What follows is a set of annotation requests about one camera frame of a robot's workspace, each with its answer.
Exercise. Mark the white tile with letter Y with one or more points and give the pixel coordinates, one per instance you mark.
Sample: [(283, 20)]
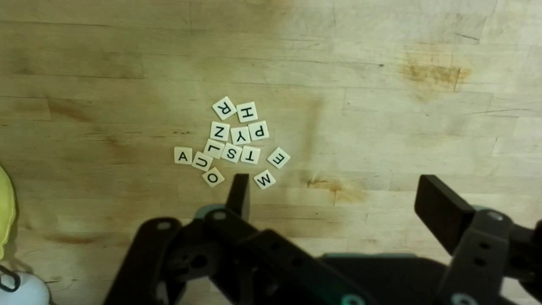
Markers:
[(240, 135)]

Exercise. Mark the white tile with letter M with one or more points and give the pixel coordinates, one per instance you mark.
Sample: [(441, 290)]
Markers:
[(264, 179)]

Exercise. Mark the white tile with letter A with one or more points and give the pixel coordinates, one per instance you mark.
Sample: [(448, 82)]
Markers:
[(183, 156)]

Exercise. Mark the white tile with letter E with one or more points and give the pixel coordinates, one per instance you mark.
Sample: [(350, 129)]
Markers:
[(278, 158)]

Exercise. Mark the white tile with letter O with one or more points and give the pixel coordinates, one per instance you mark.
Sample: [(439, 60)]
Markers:
[(213, 177)]

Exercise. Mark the white tile with letter U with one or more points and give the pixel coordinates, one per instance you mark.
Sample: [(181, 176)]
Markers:
[(202, 161)]

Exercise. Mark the white tile with letter P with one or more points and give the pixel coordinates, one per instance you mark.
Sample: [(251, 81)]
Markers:
[(258, 131)]

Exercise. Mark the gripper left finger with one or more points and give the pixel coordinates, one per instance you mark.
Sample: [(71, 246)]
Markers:
[(237, 254)]

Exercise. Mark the white tile with letter S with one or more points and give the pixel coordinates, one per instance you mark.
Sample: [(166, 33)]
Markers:
[(231, 153)]

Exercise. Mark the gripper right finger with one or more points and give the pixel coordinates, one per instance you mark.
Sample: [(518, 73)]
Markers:
[(478, 245)]

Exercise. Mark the white tile with letter L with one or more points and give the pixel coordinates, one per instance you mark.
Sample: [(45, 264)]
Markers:
[(214, 148)]

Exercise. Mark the white tile with letter H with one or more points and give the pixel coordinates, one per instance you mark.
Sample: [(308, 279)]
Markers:
[(247, 112)]

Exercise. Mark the white tile with letter R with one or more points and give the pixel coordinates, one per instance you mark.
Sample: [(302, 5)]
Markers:
[(224, 108)]

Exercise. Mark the yellow soft object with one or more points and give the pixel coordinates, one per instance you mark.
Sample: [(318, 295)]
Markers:
[(5, 212)]

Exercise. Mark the white round object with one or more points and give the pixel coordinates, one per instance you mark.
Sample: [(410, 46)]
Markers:
[(29, 292)]

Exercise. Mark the white tile with letter T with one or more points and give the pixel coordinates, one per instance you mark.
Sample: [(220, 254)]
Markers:
[(250, 155)]

